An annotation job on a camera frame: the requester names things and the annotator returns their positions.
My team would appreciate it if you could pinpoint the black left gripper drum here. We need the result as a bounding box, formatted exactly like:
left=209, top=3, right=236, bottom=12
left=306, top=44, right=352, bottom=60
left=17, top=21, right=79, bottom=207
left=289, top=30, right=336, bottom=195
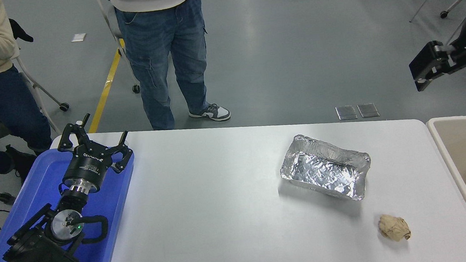
left=60, top=144, right=116, bottom=196

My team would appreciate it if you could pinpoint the foil tray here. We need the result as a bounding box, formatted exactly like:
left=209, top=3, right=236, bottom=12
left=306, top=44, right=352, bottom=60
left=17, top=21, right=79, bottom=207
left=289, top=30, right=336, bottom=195
left=277, top=128, right=375, bottom=208

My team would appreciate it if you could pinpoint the metal floor plate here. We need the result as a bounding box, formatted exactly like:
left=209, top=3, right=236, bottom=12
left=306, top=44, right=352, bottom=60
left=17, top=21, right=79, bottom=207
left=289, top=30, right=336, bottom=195
left=335, top=105, right=357, bottom=121
left=357, top=102, right=380, bottom=119

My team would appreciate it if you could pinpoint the blue plastic tray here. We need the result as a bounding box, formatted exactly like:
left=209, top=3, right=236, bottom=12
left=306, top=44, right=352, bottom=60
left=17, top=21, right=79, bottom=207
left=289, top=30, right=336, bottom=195
left=0, top=141, right=145, bottom=262

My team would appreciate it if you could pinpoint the standing person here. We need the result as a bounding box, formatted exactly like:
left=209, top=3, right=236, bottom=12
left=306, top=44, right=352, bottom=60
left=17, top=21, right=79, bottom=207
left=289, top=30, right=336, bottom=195
left=109, top=0, right=233, bottom=135

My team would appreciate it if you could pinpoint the grey seat wheeled chair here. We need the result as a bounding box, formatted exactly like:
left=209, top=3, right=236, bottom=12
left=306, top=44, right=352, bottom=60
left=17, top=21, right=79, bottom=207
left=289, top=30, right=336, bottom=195
left=87, top=0, right=141, bottom=98

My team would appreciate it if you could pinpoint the crumpled tan paper ball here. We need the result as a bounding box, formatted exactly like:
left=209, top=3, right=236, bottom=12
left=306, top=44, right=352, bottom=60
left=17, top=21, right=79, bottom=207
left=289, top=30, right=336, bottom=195
left=377, top=212, right=412, bottom=244

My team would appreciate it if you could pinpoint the white frame wheeled chair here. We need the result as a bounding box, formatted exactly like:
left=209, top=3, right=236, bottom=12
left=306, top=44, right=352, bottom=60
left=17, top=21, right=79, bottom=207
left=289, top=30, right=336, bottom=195
left=6, top=13, right=73, bottom=139

